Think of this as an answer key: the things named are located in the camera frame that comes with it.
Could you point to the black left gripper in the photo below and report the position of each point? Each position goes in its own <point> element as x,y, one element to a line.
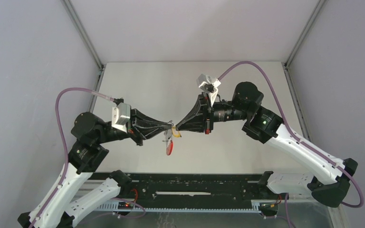
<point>148,127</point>

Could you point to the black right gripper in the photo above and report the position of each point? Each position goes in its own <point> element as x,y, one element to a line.
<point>200,118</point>

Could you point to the red-handled metal key holder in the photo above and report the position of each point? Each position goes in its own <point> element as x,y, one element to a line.
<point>168,139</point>

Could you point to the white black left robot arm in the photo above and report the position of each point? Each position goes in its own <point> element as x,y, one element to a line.
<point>59,209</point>

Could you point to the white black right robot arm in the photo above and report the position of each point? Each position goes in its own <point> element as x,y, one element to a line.
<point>327,179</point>

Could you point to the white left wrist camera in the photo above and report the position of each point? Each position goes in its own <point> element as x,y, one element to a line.
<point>121,115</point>

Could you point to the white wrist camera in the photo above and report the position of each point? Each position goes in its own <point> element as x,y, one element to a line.
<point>121,115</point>
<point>209,85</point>

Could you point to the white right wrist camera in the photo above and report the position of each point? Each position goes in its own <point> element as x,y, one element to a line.
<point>209,85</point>

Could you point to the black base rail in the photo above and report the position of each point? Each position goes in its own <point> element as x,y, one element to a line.
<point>199,191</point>

